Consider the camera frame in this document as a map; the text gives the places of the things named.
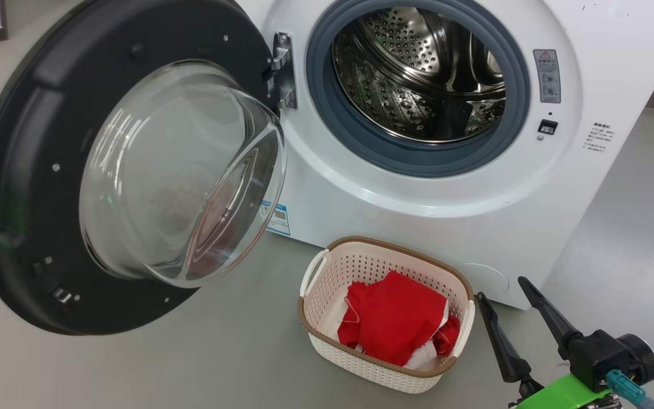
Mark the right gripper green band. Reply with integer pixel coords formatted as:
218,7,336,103
476,277,624,409

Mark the red garment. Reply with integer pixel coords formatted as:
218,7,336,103
337,270,462,370

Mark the black round glass door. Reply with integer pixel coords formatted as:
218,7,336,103
0,0,288,336

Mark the white front-load washing machine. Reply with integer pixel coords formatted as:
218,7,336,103
235,0,654,311

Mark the cream basket brown rim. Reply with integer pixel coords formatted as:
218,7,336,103
297,236,477,395

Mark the grey rubber door gasket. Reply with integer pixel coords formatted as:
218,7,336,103
305,0,533,179

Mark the metal door hinge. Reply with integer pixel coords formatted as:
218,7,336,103
267,32,299,110

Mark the round white filter cover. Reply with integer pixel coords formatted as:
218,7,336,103
456,262,510,294

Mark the grey warning sticker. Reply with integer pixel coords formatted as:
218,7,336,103
533,48,562,105

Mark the blue energy label sticker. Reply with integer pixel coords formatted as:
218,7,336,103
259,199,292,237

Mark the steel perforated drum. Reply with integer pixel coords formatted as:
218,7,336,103
332,6,507,144

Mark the right arm cable teal connector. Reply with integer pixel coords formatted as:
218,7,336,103
606,365,654,409

